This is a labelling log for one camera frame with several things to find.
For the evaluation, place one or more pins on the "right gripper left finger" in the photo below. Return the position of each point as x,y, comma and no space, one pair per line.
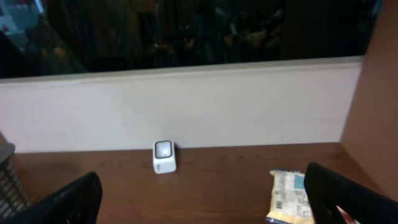
77,202

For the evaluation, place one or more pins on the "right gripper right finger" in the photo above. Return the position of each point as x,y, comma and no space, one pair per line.
328,191

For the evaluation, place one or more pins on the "white printed refill pouch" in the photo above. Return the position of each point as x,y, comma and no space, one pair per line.
289,201

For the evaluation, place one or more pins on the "red Top chocolate bar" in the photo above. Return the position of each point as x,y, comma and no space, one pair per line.
348,219

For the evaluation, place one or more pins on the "white barcode scanner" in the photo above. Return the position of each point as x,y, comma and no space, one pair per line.
163,154

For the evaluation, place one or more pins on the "grey plastic mesh basket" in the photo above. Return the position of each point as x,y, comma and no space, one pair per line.
14,198

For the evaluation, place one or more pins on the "dark glass window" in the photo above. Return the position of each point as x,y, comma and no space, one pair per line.
64,37

